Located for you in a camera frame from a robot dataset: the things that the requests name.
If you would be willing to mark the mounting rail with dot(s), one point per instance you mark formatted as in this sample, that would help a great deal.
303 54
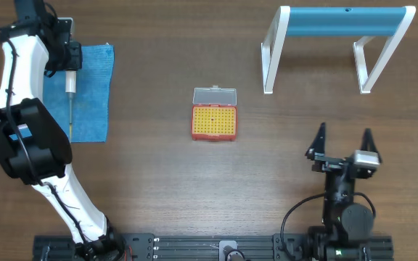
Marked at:
194 248

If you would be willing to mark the blue cloth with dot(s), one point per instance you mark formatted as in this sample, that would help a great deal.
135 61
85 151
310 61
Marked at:
93 90

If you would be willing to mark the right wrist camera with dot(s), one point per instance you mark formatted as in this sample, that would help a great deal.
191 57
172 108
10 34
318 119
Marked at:
365 158

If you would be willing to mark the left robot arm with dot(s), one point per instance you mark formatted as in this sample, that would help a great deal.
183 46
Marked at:
25 72

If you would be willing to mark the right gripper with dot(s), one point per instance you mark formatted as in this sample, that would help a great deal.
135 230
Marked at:
330 164

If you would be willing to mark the white and blue stand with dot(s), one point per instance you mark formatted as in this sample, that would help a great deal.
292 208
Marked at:
339 21

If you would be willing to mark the white pipette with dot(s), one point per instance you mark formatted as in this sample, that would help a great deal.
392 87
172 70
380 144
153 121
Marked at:
70 82

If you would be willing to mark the red and yellow tip box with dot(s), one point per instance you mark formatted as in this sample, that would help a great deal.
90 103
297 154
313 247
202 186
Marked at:
214 121

